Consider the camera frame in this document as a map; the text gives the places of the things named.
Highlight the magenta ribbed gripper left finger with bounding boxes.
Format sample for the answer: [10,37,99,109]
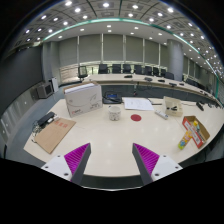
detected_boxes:
[42,143,91,185]

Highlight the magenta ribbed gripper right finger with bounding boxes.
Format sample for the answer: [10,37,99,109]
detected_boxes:
[132,143,182,185]

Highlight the flat brown cardboard envelope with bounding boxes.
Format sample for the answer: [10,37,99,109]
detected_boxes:
[35,118,76,154]

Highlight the yellow orange drink bottle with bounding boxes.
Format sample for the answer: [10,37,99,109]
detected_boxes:
[178,130,192,149]

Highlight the red round coaster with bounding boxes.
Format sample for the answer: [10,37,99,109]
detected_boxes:
[131,114,142,121]

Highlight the white remote control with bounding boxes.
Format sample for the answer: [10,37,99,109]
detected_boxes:
[155,110,169,120]

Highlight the open red brown cardboard box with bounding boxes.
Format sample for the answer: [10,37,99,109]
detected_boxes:
[182,116,210,148]

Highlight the small open beige box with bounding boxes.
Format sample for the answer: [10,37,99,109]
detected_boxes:
[162,96,183,117]

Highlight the white paper sheets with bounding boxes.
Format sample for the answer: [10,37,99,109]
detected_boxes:
[123,97,154,111]

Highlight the white patterned mug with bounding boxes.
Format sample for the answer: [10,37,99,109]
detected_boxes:
[108,106,121,121]

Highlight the large white cardboard box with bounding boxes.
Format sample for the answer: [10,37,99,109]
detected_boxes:
[64,82,102,117]

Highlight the grey crt monitor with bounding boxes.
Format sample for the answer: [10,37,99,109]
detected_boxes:
[37,83,53,99]

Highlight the long curved conference desk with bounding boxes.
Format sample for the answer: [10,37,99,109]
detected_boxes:
[84,74,221,105]

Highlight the black office chair left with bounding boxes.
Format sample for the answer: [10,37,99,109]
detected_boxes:
[78,66,88,81]

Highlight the black office chair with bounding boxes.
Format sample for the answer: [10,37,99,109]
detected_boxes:
[98,64,109,74]
[112,64,121,74]
[134,65,142,75]
[78,66,88,81]
[123,64,131,74]

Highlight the black device with cables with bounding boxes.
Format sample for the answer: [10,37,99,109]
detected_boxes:
[37,112,55,126]

